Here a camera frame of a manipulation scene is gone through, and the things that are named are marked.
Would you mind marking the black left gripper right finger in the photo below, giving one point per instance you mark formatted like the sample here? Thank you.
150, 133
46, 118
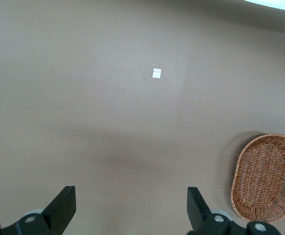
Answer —
201, 215

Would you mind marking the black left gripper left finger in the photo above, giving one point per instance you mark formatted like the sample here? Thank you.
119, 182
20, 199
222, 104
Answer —
56, 213

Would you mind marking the oval woven wicker basket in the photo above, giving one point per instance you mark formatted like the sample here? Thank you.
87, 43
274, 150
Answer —
264, 178

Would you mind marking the small square tape piece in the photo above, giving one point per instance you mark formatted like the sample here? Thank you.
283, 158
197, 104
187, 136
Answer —
157, 73

